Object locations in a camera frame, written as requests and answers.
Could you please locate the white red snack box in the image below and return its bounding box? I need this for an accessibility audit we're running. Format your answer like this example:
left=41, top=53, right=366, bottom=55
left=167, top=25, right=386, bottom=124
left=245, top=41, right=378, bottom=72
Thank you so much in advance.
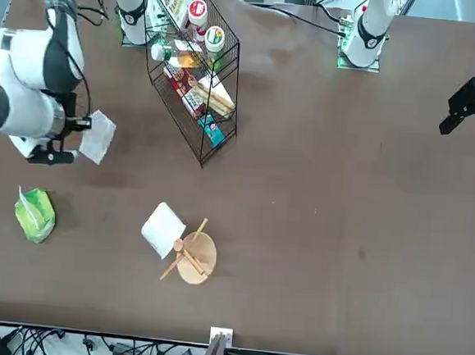
left=179, top=87, right=209, bottom=118

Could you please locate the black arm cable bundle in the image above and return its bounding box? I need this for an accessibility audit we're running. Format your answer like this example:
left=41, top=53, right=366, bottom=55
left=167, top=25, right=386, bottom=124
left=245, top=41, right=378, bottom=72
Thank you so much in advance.
left=34, top=0, right=112, bottom=121

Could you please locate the orange drink bottle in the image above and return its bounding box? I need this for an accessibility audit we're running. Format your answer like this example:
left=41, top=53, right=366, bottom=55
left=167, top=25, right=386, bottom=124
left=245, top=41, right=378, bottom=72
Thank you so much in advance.
left=148, top=41, right=203, bottom=71

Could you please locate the white jar red lid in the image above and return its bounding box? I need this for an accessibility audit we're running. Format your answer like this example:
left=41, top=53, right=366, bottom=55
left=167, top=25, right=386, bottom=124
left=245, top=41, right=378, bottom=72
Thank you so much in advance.
left=184, top=0, right=210, bottom=43

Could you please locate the green tissue pack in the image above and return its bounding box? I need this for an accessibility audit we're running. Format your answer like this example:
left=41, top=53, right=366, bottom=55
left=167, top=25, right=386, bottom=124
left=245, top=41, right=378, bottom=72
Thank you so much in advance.
left=11, top=185, right=61, bottom=246

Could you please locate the wooden mug tree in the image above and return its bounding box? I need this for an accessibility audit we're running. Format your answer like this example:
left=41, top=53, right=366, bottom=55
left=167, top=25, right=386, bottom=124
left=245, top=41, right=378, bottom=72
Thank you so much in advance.
left=158, top=215, right=221, bottom=288

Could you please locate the aluminium frame post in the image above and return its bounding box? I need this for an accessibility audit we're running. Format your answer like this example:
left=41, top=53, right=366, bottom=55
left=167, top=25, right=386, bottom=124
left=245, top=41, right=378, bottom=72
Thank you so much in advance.
left=198, top=325, right=235, bottom=355

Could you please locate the white jar green lid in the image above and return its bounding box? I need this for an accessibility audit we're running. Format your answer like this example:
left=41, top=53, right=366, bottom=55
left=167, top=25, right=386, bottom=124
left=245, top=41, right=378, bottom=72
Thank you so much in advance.
left=201, top=25, right=228, bottom=73

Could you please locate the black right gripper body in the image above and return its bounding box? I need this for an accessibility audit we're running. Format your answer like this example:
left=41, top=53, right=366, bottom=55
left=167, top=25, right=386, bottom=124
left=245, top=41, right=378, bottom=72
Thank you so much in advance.
left=60, top=91, right=96, bottom=143

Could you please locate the black wire shelf rack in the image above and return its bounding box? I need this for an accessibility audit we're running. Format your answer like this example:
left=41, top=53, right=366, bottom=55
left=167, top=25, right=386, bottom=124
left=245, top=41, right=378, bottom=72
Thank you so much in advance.
left=133, top=0, right=249, bottom=171

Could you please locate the red biscuit box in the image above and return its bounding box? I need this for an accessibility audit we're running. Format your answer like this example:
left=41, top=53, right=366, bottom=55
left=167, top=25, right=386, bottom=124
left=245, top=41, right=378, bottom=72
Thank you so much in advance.
left=160, top=64, right=201, bottom=100

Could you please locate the white mug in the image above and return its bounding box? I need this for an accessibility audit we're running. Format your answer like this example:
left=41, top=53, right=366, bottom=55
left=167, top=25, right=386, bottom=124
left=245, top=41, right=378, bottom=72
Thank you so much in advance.
left=138, top=200, right=190, bottom=262

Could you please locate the teal snack box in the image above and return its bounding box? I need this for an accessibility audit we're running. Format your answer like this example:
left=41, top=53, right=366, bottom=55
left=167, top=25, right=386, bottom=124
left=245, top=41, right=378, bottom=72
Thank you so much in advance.
left=193, top=112, right=227, bottom=148

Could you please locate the wrapped sandwich packet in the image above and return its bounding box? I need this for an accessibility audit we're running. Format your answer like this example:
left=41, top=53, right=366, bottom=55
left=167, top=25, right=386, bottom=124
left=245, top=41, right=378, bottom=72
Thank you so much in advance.
left=193, top=73, right=239, bottom=120

